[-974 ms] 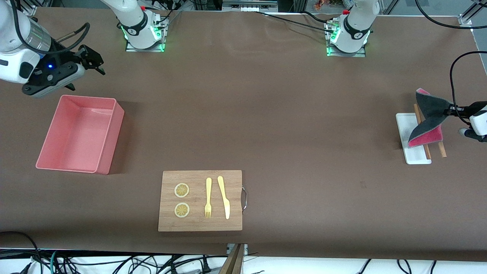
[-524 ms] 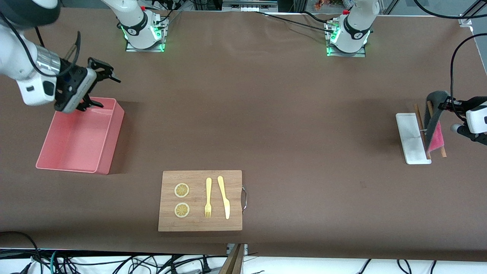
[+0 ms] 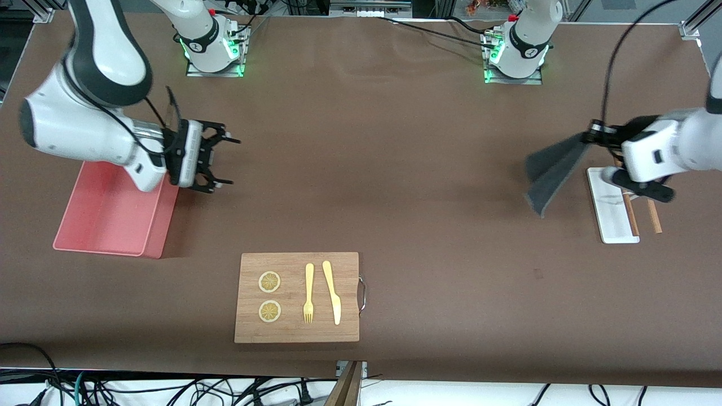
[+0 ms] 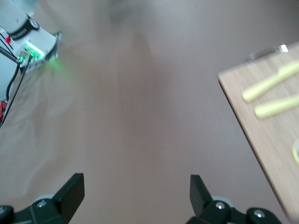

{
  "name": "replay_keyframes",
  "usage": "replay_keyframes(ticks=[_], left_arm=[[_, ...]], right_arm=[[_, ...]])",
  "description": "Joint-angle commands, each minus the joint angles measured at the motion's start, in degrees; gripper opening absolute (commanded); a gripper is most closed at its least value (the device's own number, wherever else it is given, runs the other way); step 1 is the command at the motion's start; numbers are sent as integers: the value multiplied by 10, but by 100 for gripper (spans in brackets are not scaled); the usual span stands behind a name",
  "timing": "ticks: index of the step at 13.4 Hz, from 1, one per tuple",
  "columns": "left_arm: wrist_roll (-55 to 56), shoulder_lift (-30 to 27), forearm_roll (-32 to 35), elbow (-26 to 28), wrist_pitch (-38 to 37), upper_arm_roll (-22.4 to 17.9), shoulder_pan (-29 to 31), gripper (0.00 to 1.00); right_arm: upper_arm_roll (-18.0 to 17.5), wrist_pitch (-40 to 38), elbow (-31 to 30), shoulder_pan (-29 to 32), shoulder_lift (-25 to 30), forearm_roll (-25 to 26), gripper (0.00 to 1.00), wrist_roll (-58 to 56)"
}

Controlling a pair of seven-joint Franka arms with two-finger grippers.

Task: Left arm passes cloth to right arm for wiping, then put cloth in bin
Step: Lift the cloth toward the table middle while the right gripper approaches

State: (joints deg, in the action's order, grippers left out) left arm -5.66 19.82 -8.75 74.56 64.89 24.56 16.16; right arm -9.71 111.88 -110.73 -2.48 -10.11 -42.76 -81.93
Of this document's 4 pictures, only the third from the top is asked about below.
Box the grey microfibre cloth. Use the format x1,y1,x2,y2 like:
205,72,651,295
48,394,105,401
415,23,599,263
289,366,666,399
524,132,594,219

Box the white rectangular tray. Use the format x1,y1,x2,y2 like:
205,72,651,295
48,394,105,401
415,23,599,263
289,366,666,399
586,166,641,245

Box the brown wooden chopstick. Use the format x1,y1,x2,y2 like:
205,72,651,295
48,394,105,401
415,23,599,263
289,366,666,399
613,157,640,237
645,200,663,235

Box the pink plastic bin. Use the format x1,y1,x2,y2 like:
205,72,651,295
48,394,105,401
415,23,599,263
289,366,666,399
52,160,182,259

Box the yellow plastic fork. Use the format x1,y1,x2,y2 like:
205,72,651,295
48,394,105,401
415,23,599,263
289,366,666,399
303,263,315,324

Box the yellow plastic knife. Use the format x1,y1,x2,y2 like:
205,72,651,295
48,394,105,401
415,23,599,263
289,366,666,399
322,260,342,326

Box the bamboo cutting board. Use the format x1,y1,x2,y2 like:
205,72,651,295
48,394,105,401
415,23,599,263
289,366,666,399
234,251,368,344

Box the white power strip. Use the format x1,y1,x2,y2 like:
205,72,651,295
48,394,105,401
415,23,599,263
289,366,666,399
329,0,413,18

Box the brown wooden beam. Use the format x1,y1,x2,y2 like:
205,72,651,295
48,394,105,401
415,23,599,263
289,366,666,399
324,360,368,406

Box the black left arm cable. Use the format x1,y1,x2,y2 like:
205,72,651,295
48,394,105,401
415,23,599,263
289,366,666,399
600,0,679,126

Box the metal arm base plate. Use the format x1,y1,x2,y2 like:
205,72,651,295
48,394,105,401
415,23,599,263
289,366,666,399
482,29,543,86
186,25,251,78

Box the black table cable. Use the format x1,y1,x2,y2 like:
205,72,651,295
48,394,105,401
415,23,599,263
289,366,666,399
448,16,499,34
377,16,489,43

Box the black looped floor cable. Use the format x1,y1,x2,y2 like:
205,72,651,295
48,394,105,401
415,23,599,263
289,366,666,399
0,342,59,395

